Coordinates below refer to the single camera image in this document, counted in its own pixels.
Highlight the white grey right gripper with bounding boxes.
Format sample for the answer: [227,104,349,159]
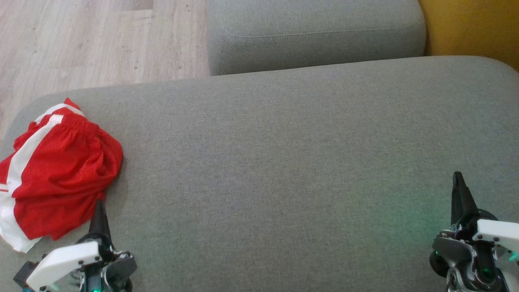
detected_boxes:
[430,172,519,292]

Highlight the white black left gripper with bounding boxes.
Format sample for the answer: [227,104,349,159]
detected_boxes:
[26,200,137,292]

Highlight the red mesh shorts white stripe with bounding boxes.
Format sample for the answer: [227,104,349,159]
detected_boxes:
[0,98,124,253]

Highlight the mustard yellow panel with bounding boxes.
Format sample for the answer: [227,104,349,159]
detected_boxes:
[418,0,519,73]

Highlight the grey fabric sofa cushion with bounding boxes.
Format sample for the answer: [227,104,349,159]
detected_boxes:
[207,0,427,76]

